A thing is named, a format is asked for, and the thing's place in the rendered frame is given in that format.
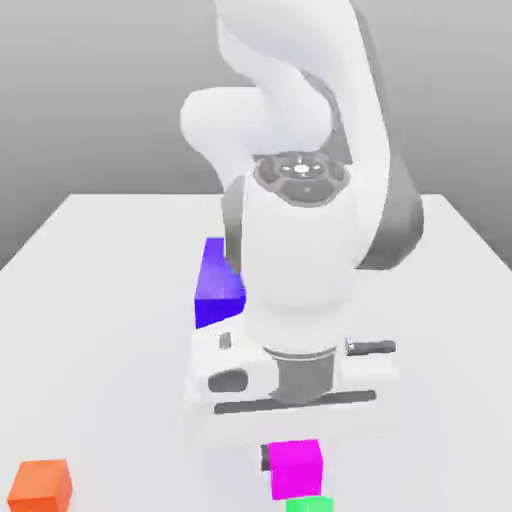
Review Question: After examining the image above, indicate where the small green cube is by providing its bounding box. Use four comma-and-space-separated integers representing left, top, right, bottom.
284, 496, 335, 512

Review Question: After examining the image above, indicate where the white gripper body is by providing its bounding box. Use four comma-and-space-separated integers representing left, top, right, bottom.
185, 377, 402, 441

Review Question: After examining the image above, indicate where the small orange cube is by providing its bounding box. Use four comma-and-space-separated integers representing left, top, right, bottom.
6, 458, 74, 512

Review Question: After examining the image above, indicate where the small magenta cube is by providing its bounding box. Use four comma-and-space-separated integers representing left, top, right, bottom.
266, 438, 324, 502

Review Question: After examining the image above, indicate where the large blue box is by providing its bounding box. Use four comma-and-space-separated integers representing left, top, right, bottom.
194, 236, 248, 330

